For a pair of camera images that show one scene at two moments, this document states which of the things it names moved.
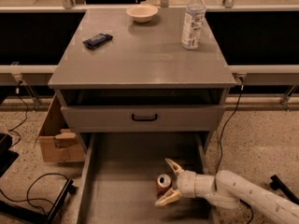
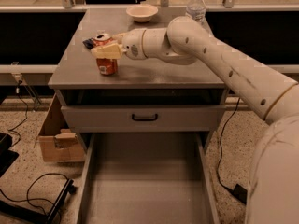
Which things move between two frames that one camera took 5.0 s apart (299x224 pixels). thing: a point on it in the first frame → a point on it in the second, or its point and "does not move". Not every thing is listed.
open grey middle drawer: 120,173 does not move
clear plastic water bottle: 193,21 does not move
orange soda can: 163,185 → 106,66
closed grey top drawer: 146,119 does not move
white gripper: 186,183 → 133,44
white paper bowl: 142,13 does not move
